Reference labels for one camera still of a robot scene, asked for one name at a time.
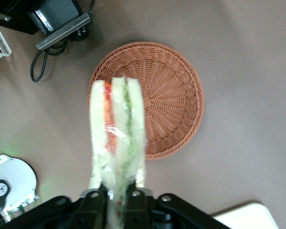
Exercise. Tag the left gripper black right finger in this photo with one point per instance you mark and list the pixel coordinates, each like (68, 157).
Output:
(135, 210)

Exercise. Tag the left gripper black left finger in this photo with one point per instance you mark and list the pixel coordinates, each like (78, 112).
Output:
(93, 210)

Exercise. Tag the triangle sandwich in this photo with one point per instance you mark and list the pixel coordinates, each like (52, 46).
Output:
(119, 133)

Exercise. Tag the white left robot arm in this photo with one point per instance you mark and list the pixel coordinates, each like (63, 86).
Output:
(16, 176)

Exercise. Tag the cream plastic serving tray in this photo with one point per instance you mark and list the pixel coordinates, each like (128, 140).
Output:
(248, 217)

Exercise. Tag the brown round wicker basket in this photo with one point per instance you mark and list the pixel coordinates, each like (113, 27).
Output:
(171, 100)

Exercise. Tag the black box with steel plate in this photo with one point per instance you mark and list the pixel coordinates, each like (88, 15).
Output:
(57, 16)

